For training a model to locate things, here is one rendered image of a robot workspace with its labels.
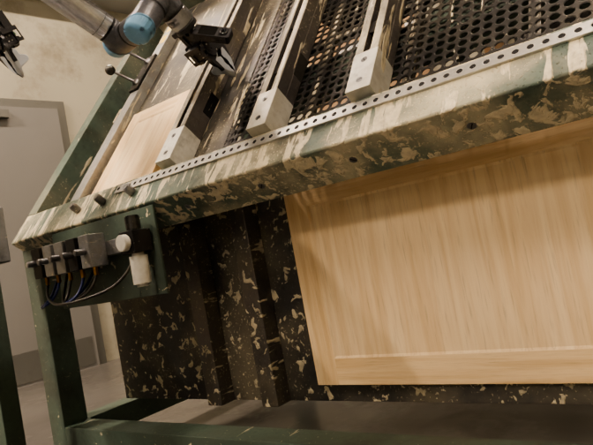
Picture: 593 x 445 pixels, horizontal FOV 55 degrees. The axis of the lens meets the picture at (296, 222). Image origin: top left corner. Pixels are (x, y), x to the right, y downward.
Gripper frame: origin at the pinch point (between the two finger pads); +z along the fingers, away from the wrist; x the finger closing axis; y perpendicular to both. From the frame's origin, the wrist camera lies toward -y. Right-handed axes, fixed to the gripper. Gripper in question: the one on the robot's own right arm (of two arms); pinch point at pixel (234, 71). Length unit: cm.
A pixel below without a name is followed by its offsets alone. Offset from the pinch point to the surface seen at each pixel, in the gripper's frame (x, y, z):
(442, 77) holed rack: 41, -73, -2
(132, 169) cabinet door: 28.5, 33.6, 0.4
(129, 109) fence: -5, 54, -2
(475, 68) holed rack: 42, -79, -2
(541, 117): 50, -88, 6
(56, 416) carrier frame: 95, 79, 37
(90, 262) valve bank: 66, 25, -2
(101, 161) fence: 20, 54, -1
